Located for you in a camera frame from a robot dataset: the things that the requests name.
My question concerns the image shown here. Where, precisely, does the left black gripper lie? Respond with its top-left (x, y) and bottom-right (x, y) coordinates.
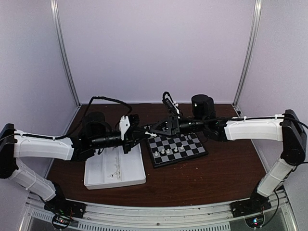
top-left (91, 128), bottom-right (150, 154)

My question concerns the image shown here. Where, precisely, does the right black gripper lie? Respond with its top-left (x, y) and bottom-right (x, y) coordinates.
top-left (150, 115), bottom-right (207, 139)

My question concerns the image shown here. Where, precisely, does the white chess piece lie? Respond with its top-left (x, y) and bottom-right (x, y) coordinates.
top-left (145, 131), bottom-right (157, 137)

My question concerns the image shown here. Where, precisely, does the white plastic compartment tray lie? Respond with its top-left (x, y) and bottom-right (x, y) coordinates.
top-left (83, 145), bottom-right (146, 190)

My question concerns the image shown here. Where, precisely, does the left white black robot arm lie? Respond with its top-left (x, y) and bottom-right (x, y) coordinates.
top-left (0, 112), bottom-right (153, 214)

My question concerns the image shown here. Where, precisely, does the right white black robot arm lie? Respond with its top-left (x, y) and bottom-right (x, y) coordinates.
top-left (150, 92), bottom-right (307, 213)

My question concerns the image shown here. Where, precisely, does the black grey chess board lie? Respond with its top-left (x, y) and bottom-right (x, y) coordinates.
top-left (147, 133), bottom-right (208, 168)

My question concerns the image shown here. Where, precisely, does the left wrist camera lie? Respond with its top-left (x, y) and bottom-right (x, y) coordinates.
top-left (119, 115), bottom-right (130, 141)

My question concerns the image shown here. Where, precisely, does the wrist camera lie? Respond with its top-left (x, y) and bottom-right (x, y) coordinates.
top-left (162, 91), bottom-right (180, 115)
top-left (119, 115), bottom-right (130, 141)

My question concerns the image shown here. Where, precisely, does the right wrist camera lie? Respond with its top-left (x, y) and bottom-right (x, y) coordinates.
top-left (162, 91), bottom-right (180, 115)

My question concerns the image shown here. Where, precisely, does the front aluminium rail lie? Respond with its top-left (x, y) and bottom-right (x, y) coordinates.
top-left (18, 190), bottom-right (298, 231)

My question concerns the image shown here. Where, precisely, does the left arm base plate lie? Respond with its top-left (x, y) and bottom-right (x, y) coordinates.
top-left (44, 201), bottom-right (86, 218)

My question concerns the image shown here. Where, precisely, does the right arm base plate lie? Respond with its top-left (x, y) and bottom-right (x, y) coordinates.
top-left (230, 199), bottom-right (272, 218)

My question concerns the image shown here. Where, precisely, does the left aluminium frame post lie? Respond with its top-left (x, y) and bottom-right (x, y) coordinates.
top-left (50, 0), bottom-right (80, 107)

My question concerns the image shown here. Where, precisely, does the aluminium frame post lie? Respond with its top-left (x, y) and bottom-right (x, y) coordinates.
top-left (50, 0), bottom-right (80, 107)
top-left (233, 0), bottom-right (262, 110)

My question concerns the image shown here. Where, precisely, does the right aluminium frame post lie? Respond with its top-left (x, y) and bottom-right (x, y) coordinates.
top-left (233, 0), bottom-right (262, 110)

